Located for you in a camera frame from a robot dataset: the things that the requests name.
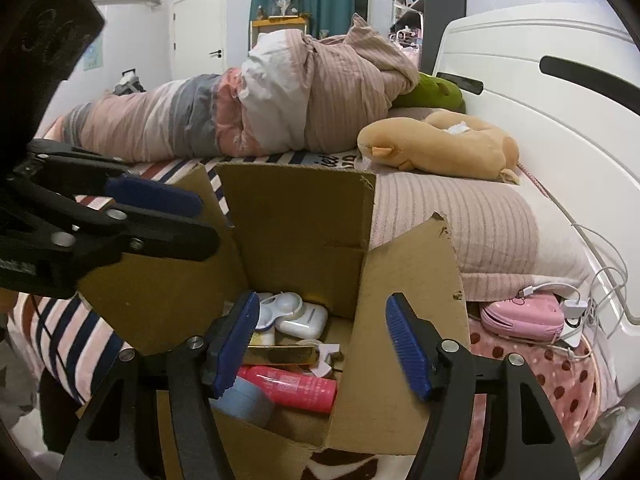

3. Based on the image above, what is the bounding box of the tan plush toy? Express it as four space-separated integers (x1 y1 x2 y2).
357 109 521 187

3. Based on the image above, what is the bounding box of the wall poster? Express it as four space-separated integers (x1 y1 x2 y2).
82 39 106 72

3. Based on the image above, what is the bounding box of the blue square device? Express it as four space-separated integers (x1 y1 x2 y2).
209 375 277 429

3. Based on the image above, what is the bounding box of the pink polka dot cloth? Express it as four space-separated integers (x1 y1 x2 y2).
459 320 602 480

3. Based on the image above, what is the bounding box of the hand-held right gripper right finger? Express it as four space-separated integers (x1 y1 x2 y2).
384 292 582 480

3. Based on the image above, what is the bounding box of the pink case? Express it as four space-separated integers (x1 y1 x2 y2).
479 293 567 347

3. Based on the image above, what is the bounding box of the white earbuds case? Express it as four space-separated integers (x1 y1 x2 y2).
276 301 329 339

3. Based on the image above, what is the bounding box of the yellow cabinet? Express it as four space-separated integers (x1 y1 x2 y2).
249 16 312 52

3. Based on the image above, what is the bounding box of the brown cardboard box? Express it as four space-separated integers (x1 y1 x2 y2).
75 159 472 480

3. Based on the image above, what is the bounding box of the pink tube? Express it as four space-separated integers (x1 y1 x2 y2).
236 364 339 414

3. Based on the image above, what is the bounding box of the white headboard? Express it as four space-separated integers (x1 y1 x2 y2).
432 2 640 413

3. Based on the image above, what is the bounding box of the pink striped pillow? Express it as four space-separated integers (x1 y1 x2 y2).
369 160 592 302

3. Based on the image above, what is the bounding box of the rolled pink grey duvet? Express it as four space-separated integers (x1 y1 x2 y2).
61 13 421 164

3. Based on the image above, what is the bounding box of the gold bar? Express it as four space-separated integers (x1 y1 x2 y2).
242 344 321 367

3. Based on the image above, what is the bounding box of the window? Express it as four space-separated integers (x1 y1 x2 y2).
353 0 374 32

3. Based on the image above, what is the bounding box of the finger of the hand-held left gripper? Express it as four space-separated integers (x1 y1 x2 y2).
22 139 204 219
5 172 222 287

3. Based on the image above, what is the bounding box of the white cable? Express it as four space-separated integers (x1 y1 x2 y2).
517 160 640 361

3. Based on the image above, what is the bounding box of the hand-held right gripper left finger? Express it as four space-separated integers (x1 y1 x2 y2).
57 289 261 480

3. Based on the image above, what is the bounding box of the green plush toy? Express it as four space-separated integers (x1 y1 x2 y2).
389 71 467 114

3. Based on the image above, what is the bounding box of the dark tall shelf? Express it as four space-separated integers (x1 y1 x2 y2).
389 0 469 74

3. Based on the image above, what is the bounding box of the white charger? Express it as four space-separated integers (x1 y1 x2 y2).
559 299 592 347

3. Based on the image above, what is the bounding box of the white round device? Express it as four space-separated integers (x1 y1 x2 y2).
254 291 304 332

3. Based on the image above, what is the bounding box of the white door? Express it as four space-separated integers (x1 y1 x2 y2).
172 0 226 84

